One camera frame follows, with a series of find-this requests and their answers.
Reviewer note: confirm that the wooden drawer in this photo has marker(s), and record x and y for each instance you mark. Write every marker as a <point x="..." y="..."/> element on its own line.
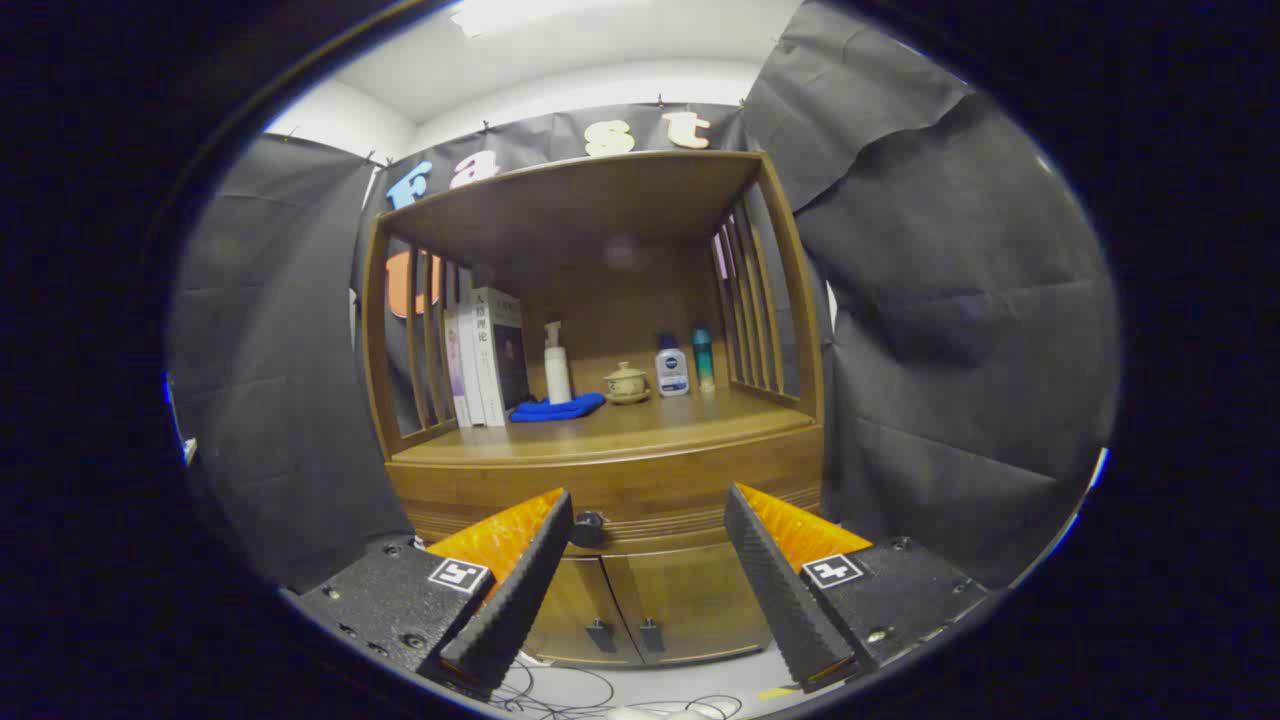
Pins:
<point x="650" y="480"/>

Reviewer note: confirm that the wooden cabinet door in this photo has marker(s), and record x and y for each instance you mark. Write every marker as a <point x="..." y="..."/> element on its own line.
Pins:
<point x="700" y="600"/>
<point x="570" y="600"/>

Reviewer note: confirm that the lilac book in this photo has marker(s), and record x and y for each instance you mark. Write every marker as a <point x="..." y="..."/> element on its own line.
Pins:
<point x="454" y="370"/>

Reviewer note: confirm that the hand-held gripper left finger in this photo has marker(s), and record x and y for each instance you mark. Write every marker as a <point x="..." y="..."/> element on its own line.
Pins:
<point x="520" y="600"/>

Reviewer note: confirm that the teal bottle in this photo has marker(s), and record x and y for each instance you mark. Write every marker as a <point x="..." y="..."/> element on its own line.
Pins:
<point x="704" y="360"/>

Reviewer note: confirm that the wooden cabinet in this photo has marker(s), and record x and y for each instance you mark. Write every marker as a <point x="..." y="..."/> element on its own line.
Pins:
<point x="640" y="200"/>

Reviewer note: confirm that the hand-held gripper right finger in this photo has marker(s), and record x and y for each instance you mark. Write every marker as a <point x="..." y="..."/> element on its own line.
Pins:
<point x="780" y="590"/>

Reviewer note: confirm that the plain white book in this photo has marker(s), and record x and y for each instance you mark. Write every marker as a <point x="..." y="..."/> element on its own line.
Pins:
<point x="468" y="370"/>

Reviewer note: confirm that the white lotion bottle blue cap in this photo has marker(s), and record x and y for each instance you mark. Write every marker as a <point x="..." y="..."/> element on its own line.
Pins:
<point x="672" y="372"/>

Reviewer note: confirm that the black drawer knob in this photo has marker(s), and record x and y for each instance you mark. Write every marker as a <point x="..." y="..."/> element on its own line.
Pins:
<point x="588" y="527"/>

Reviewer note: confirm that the white book with portrait cover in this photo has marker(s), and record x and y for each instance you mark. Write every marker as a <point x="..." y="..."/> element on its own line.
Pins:
<point x="505" y="350"/>

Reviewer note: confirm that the beige lidded teacup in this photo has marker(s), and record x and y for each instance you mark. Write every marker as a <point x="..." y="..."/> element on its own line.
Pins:
<point x="627" y="383"/>

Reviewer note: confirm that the blue cloth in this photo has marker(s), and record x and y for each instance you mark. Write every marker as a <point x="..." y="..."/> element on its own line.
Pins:
<point x="560" y="408"/>

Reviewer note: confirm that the white pump bottle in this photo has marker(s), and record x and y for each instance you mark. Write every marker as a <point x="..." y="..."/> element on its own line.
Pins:
<point x="557" y="375"/>

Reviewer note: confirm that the wooden countertop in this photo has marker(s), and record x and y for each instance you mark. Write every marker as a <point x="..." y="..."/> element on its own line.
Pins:
<point x="680" y="420"/>

